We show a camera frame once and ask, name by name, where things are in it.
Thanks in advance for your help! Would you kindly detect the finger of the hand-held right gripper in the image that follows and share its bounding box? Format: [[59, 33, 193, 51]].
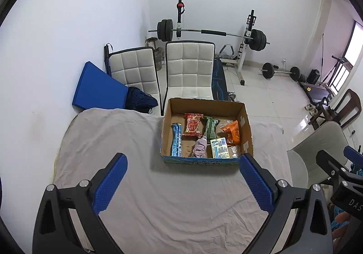
[[316, 150, 363, 187], [343, 145, 363, 166]]

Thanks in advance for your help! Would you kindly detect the dark blue garment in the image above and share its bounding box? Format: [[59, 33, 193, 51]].
[[126, 87, 159, 114]]

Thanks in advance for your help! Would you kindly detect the blue foam mat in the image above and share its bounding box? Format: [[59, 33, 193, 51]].
[[72, 61, 129, 110]]

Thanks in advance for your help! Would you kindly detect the red snack packet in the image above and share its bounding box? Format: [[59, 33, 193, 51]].
[[182, 113, 204, 138]]

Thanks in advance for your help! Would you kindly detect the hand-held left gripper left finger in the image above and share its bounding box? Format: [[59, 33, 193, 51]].
[[32, 153, 128, 254]]

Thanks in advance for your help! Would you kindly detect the green snack packet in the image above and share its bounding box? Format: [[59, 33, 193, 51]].
[[202, 116, 221, 140]]

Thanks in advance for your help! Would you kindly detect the white tissue pack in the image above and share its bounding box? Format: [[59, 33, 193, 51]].
[[210, 138, 230, 159]]

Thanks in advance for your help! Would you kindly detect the grey curved handle bar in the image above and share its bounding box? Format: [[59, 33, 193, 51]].
[[217, 44, 236, 59]]

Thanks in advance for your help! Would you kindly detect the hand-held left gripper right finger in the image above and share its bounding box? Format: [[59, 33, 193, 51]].
[[239, 153, 333, 254]]

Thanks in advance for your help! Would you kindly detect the black speaker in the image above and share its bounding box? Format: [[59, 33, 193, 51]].
[[307, 69, 321, 85]]

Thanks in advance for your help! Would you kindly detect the black upright pole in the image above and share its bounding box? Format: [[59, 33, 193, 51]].
[[103, 43, 112, 76]]

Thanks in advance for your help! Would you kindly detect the long barbell with black plates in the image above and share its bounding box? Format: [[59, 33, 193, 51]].
[[148, 19, 270, 52]]

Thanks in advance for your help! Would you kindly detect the dark wooden chair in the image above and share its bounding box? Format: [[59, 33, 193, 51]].
[[309, 89, 362, 130]]

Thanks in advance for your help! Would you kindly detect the short barbell with black plates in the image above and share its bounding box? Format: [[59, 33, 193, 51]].
[[259, 63, 300, 81]]

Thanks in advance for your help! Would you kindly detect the white barbell rack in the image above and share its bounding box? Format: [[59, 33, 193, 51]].
[[174, 0, 256, 86]]

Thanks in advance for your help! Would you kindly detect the black treadmill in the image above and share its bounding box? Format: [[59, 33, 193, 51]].
[[301, 82, 332, 101]]

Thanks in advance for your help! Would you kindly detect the window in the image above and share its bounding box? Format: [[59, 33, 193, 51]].
[[342, 22, 363, 64]]

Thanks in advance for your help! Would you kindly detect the black blue bench pad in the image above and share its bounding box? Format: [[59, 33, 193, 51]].
[[211, 58, 227, 100]]

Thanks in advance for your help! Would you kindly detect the grey table cloth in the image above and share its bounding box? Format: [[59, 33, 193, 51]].
[[52, 108, 308, 254]]

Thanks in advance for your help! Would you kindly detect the white padded chair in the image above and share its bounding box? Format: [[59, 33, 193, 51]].
[[108, 47, 161, 107], [164, 41, 215, 100]]

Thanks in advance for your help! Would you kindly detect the blue clothing pile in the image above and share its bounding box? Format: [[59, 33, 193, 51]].
[[350, 158, 363, 178]]

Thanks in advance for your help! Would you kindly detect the cardboard box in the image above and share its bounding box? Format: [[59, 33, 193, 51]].
[[159, 98, 254, 166]]

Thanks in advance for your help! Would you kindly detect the person's right forearm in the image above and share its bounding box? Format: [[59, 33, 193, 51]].
[[331, 210, 351, 240]]

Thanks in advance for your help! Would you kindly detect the blue tube snack packet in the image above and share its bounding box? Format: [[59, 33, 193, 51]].
[[170, 123, 183, 157]]

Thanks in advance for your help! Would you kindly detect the orange snack packet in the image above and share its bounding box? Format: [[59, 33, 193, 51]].
[[221, 120, 241, 147]]

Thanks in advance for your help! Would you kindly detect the grey shell chair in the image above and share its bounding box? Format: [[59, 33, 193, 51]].
[[287, 121, 352, 189]]

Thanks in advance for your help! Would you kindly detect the thin black rod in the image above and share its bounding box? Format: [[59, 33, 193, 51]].
[[320, 33, 324, 84]]

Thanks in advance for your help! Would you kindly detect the light grey sock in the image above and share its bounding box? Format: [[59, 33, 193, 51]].
[[191, 137, 209, 158]]

